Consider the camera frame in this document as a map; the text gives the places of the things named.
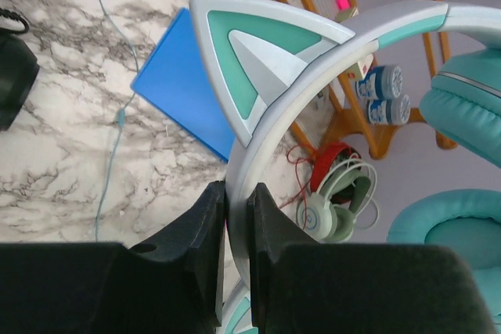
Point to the right blue-lid jar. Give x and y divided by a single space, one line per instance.
388 111

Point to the green headphones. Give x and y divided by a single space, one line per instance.
329 213

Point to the red black headphones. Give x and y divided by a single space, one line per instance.
333 155

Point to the blue notebook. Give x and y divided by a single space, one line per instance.
174 81

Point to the white green box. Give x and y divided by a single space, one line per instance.
357 71

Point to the blue-lid jar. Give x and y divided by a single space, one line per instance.
381 82
388 111

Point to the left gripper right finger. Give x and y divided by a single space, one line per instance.
298 285

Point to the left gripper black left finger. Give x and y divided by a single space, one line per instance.
168 283

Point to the wooden shelf rack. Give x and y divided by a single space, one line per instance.
266 60

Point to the black blue headphones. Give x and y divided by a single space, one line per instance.
19 69

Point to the teal cat-ear headphones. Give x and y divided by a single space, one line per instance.
464 105

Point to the left blue-lid jar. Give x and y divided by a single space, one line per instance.
381 82

